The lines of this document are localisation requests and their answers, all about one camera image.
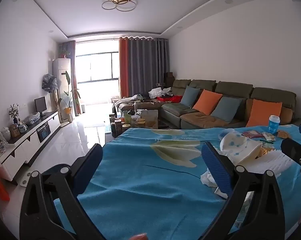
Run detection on dark cluttered coffee table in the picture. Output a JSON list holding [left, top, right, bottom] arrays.
[[108, 110, 158, 137]]

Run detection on small plant in blue vase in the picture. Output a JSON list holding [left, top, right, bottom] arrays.
[[8, 103, 19, 124]]

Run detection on white standing air conditioner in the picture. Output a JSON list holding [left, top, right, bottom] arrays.
[[52, 58, 72, 128]]

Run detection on orange cushion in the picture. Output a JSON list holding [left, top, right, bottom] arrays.
[[245, 99, 283, 128], [192, 89, 223, 115]]

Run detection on clear plastic bag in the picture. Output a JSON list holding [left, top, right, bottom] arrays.
[[24, 112, 41, 125]]

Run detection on red cloth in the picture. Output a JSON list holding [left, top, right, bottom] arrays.
[[157, 95, 183, 103]]

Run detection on white blue-dotted packet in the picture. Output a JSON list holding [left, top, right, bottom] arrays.
[[220, 129, 263, 166]]

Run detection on blue-grey cushion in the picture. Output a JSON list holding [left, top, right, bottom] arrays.
[[210, 96, 242, 123], [180, 85, 201, 108]]

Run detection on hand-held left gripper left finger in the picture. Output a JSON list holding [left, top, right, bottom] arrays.
[[19, 143, 106, 240]]

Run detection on white bathroom scale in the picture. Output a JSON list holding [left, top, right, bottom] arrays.
[[20, 171, 33, 187]]

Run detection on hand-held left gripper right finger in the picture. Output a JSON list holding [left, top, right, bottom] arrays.
[[201, 141, 286, 240]]

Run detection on green brown sectional sofa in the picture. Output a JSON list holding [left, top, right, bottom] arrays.
[[115, 79, 301, 130]]

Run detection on wide orange grey curtain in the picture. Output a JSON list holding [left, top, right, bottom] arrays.
[[119, 37, 170, 99]]

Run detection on covered standing fan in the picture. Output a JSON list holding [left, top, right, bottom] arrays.
[[42, 73, 58, 113]]

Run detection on white black TV cabinet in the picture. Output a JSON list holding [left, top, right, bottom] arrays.
[[0, 110, 61, 180]]

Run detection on black monitor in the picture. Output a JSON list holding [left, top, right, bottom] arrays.
[[34, 96, 47, 117]]

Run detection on red flat packet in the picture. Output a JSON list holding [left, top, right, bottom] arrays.
[[241, 130, 263, 139]]

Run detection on wooden photo frame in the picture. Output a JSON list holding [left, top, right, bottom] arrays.
[[9, 123, 21, 138]]

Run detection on pile of white clothes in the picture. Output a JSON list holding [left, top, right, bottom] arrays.
[[148, 87, 172, 99]]

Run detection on brown cardboard boxes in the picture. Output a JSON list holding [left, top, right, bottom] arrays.
[[164, 72, 175, 88]]

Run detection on blue floral printed blanket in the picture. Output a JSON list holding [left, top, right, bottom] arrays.
[[54, 124, 301, 240]]

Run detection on blue white paper cup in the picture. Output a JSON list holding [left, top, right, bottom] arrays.
[[267, 115, 281, 133]]

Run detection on tall large-leaf potted plant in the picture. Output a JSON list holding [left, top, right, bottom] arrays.
[[58, 70, 80, 123]]

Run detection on narrow orange grey curtain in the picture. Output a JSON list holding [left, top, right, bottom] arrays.
[[58, 40, 81, 117]]

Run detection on dark framed window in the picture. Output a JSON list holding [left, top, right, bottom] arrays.
[[75, 51, 120, 84]]

